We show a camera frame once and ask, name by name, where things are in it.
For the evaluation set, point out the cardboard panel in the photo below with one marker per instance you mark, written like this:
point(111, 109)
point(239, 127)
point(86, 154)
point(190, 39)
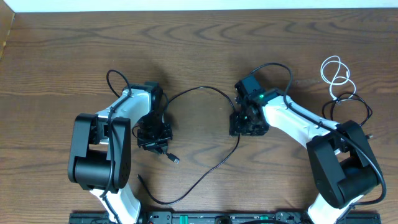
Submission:
point(7, 18)

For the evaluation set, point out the green clamp handle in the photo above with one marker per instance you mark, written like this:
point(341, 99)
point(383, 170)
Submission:
point(184, 219)

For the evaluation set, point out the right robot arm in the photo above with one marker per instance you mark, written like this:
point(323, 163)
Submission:
point(343, 165)

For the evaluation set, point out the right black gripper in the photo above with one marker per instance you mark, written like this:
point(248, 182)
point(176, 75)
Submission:
point(236, 127)

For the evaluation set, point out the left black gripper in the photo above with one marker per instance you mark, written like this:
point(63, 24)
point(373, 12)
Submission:
point(155, 145)

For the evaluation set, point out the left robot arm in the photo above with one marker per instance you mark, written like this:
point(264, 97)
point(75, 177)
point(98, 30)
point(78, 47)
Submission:
point(100, 153)

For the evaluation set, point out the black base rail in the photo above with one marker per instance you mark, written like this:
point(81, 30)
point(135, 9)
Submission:
point(275, 217)

